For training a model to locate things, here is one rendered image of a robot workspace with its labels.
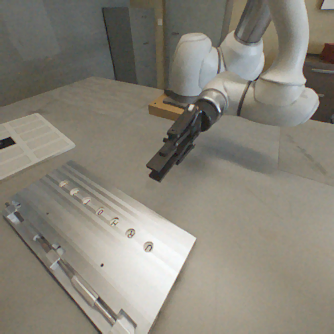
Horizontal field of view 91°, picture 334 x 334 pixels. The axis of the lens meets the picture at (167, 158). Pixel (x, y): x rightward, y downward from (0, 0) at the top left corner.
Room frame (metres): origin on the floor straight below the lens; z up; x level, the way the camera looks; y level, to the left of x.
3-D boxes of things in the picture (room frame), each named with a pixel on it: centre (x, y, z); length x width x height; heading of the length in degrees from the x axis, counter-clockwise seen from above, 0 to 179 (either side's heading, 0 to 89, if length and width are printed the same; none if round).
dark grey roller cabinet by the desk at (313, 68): (2.09, -1.77, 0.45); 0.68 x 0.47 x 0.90; 64
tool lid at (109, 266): (0.18, 0.18, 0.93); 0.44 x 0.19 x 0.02; 57
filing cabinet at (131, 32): (3.28, 0.55, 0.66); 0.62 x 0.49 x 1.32; 151
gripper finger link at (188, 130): (0.32, -0.04, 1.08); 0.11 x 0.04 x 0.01; 147
